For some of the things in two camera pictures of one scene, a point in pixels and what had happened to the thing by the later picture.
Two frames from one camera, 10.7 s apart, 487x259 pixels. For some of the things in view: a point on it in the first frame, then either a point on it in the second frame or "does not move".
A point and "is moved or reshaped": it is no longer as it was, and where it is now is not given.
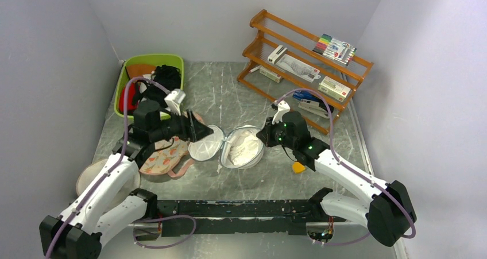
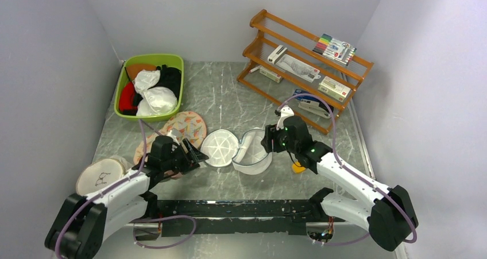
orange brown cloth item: (138, 70) does not move
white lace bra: (243, 147) to (155, 100)
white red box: (333, 88) does not move
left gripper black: (191, 128) to (190, 158)
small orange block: (298, 167) does not move
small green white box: (270, 74) does not move
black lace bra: (167, 77) does not move
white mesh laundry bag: (240, 148) is moved or reshaped
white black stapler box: (275, 55) does not move
